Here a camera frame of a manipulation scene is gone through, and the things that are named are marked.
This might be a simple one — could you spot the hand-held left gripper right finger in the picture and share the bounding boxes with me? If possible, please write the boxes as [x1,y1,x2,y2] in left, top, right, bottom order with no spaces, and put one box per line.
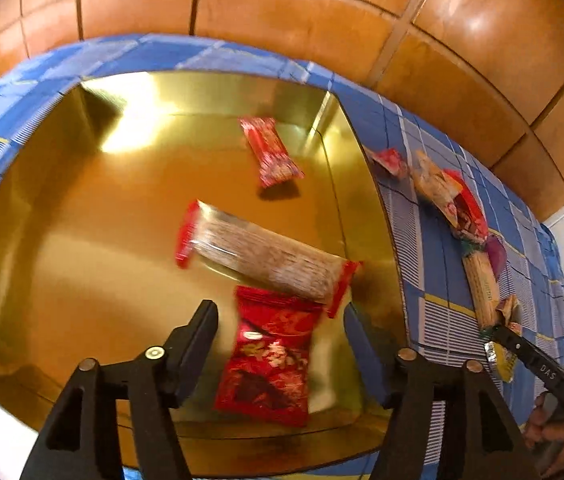
[343,304,543,480]

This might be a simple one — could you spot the gold rectangular box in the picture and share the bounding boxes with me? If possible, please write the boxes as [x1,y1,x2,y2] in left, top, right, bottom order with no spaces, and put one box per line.
[0,71,410,478]

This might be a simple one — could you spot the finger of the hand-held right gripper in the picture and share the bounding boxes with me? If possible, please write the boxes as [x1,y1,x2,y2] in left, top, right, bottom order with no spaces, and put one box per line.
[484,324,538,367]

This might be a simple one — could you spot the long tan green-ended snack packet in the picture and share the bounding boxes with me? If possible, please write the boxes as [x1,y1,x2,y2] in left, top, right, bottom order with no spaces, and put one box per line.
[462,250,502,332]

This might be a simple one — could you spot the wooden panelled headboard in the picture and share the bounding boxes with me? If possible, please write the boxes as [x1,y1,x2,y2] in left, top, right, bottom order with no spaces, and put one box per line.
[0,0,564,222]

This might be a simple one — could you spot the person's right hand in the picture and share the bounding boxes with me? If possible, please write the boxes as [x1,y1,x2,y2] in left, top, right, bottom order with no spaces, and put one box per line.
[523,391,564,463]

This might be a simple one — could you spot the small tan snack packet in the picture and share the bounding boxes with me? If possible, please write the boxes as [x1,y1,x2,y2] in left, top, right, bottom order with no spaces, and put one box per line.
[497,294,521,333]

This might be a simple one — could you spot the small red candy packet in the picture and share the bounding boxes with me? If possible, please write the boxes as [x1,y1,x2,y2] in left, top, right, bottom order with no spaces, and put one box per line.
[366,148,411,179]

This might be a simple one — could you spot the red patterned snack packet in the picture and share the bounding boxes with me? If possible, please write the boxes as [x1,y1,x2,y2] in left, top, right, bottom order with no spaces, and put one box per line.
[214,285,323,428]

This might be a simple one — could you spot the long clear red-ended snack packet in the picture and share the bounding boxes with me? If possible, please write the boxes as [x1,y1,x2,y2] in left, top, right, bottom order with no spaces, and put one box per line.
[176,199,363,319]

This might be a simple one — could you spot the purple snack packet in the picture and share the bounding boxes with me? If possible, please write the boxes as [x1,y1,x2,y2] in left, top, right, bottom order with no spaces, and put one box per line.
[484,235,509,282]

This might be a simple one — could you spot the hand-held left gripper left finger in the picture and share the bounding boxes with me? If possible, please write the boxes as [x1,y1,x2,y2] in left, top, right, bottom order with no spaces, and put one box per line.
[20,300,219,480]

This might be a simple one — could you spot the red and green snack packet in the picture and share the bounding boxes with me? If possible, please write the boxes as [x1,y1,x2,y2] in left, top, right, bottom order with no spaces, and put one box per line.
[449,170,491,257]

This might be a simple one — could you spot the blue plaid blanket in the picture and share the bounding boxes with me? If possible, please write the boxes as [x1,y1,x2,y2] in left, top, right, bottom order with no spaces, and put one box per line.
[0,34,564,480]

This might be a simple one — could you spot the small red biscuit packet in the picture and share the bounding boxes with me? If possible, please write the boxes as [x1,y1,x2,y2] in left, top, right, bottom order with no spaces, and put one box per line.
[240,116,305,189]

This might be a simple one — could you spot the gold foil snack packet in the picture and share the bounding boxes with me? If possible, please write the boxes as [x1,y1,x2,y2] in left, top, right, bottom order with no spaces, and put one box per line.
[483,340,516,384]

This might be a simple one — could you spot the orange clear seed packet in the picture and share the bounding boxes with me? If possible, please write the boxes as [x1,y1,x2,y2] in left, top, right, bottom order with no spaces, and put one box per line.
[411,150,464,227]

